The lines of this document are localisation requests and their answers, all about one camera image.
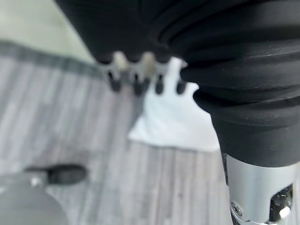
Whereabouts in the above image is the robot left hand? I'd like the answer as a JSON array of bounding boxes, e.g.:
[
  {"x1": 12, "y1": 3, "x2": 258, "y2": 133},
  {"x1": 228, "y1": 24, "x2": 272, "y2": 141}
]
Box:
[{"x1": 54, "y1": 0, "x2": 300, "y2": 225}]

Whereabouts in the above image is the white cushion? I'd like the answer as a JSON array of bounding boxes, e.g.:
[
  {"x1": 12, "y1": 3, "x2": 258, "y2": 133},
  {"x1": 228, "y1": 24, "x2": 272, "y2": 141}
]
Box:
[{"x1": 127, "y1": 57, "x2": 220, "y2": 152}]

